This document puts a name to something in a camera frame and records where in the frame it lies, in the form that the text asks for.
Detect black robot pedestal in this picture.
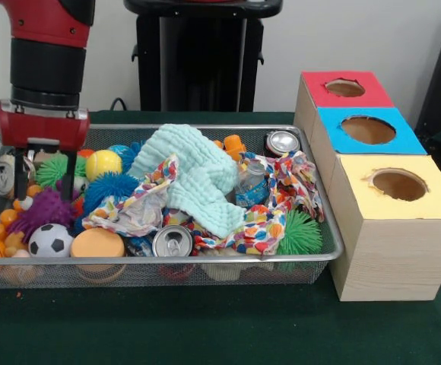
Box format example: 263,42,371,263
122,0,284,113

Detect orange foam cylinder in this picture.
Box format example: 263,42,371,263
70,227,125,259

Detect mint green knitted cloth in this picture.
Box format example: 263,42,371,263
128,123,246,237

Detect colourful dotted cloth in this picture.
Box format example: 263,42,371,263
82,151,326,256

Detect silver drink can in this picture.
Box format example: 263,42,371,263
151,224,195,258

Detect wooden box with three holes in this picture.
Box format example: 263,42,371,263
293,70,441,302

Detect blue spiky ball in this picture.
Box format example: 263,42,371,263
83,170,141,216

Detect green spiky ball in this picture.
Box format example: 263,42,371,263
35,154,88,190

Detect purple spiky toy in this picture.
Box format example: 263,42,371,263
6,186,79,244

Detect yellow tennis ball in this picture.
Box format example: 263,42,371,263
85,149,123,181

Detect small soccer ball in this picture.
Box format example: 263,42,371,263
27,223,75,259

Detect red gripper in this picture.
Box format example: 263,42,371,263
0,99,91,203

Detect shallow metal mesh bin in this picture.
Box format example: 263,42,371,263
0,123,345,290

